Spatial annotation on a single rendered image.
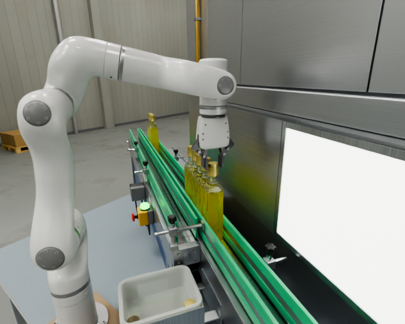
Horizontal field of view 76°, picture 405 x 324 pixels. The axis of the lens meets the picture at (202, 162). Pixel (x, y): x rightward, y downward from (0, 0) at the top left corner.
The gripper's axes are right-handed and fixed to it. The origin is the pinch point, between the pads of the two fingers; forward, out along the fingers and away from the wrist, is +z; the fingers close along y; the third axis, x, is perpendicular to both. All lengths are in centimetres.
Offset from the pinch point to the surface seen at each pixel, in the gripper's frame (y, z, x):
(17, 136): 220, 96, -596
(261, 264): -2.9, 20.4, 26.9
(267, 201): -11.7, 9.5, 14.5
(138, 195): 19, 38, -65
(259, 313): 4.6, 22.6, 37.8
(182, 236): 10.2, 28.3, -3.9
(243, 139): -11.8, -6.1, -1.8
